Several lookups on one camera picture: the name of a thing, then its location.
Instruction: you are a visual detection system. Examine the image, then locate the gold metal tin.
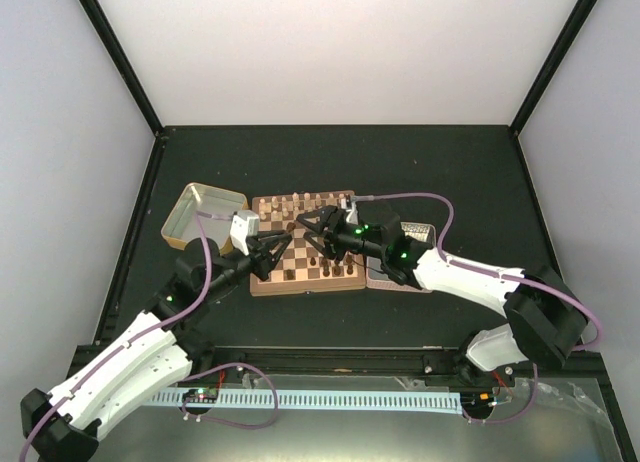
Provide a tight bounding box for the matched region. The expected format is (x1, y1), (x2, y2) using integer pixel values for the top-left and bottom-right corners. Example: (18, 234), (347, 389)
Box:
(161, 182), (248, 254)

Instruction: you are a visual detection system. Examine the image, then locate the black frame post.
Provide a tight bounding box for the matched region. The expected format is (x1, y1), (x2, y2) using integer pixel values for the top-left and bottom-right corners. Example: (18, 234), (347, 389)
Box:
(78, 0), (163, 135)
(509, 0), (599, 136)

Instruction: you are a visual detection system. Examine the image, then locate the right black frame post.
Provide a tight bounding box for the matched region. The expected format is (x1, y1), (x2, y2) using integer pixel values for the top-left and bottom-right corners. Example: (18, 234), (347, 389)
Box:
(509, 0), (599, 136)

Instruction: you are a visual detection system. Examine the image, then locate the right circuit board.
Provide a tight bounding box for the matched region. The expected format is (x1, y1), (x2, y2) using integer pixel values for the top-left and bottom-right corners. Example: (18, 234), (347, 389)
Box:
(460, 392), (513, 409)

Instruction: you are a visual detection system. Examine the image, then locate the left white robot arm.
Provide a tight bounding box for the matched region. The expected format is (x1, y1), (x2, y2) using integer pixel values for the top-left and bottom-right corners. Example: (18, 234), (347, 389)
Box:
(19, 230), (292, 461)

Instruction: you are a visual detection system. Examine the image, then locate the wooden chess board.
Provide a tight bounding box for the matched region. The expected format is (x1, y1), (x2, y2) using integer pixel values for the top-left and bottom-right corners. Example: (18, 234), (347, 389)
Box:
(250, 190), (366, 297)

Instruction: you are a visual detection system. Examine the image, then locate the purple cable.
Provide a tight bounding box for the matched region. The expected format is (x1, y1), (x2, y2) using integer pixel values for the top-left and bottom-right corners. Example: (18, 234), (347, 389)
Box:
(18, 210), (236, 462)
(349, 192), (604, 353)

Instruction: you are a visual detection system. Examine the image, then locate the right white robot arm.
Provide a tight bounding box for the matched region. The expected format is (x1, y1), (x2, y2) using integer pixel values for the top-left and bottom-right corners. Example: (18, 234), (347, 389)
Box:
(296, 205), (588, 385)

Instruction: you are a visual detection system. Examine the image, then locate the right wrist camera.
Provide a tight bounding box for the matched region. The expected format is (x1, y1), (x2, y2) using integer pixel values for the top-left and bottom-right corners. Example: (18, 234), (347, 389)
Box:
(342, 197), (358, 225)

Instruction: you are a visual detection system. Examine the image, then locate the pink metal tin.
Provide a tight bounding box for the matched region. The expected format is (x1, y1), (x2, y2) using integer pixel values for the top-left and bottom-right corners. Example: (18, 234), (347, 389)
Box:
(365, 221), (436, 293)

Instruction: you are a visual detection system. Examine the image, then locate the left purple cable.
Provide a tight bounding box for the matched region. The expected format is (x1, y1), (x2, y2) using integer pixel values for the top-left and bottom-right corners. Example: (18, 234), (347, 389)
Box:
(18, 210), (236, 462)

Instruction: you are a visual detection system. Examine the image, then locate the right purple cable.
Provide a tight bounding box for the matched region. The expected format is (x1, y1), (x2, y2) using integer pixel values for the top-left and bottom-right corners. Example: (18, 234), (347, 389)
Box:
(349, 192), (604, 353)

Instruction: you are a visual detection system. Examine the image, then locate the white slotted cable duct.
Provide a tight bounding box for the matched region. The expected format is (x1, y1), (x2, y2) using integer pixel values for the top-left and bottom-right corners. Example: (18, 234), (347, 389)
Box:
(145, 387), (463, 415)

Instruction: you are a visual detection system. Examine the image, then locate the left circuit board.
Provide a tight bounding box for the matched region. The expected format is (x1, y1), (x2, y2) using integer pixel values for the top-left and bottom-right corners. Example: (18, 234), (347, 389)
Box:
(182, 388), (218, 404)

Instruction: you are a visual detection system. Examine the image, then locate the left black frame post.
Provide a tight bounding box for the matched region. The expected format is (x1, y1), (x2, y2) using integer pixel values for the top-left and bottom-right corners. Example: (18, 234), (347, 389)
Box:
(78, 0), (163, 135)

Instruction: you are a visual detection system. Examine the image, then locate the circuit board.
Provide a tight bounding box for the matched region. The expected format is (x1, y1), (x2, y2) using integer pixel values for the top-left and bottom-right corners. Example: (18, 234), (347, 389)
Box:
(182, 388), (218, 404)
(460, 392), (513, 409)

